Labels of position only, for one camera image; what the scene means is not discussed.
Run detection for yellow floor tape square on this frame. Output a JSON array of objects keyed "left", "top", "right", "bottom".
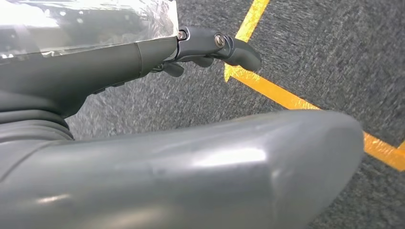
[{"left": 223, "top": 0, "right": 405, "bottom": 173}]

